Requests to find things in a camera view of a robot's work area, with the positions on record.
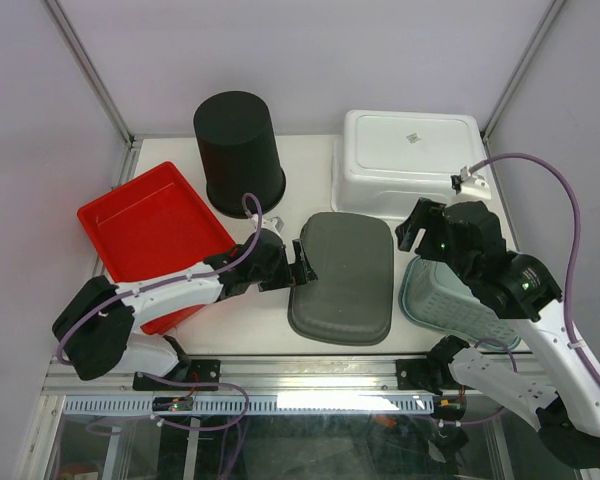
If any grey-green plastic basin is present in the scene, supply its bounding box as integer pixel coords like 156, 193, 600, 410
288, 212, 394, 346

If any light teal perforated basket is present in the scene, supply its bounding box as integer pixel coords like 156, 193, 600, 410
398, 257, 521, 351

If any white plastic tub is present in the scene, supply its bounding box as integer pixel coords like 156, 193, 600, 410
331, 110, 485, 220

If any black ribbed waste bin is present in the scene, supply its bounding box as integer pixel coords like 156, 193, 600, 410
193, 91, 286, 218

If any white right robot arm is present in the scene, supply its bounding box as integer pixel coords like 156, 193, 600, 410
395, 198, 600, 470

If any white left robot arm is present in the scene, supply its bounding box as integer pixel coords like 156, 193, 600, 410
52, 228, 318, 389

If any red plastic tray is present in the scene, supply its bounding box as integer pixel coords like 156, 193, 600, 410
76, 160, 239, 336

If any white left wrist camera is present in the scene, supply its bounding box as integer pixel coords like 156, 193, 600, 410
250, 214, 284, 236

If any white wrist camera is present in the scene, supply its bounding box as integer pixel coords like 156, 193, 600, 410
450, 166, 492, 205
250, 214, 284, 236

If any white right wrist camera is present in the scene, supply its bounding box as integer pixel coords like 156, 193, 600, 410
450, 166, 492, 205

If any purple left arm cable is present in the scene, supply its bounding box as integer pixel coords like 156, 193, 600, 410
59, 193, 264, 365

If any white slotted cable duct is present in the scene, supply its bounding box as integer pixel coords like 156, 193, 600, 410
63, 392, 434, 417

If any aluminium mounting rail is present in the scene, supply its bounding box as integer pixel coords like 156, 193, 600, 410
42, 355, 427, 395

